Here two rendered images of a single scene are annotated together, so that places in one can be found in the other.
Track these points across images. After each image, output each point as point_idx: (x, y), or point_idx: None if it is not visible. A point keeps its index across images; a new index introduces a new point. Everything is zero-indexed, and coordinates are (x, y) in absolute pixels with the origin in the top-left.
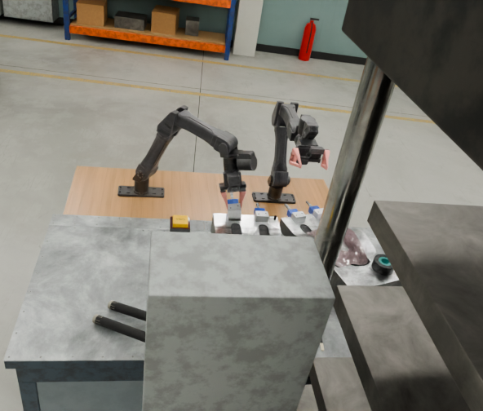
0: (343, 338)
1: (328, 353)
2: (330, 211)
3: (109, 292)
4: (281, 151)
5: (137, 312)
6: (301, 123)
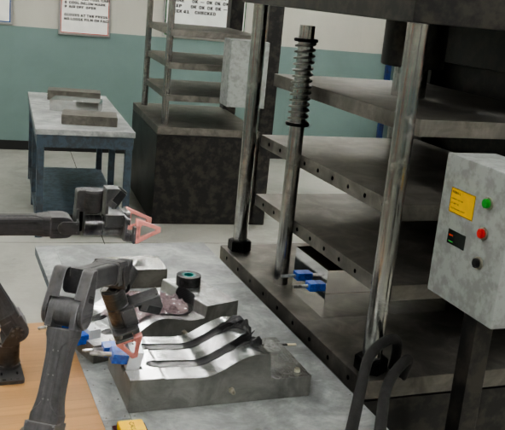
0: (269, 334)
1: (296, 342)
2: (411, 147)
3: None
4: (2, 286)
5: (355, 427)
6: (98, 197)
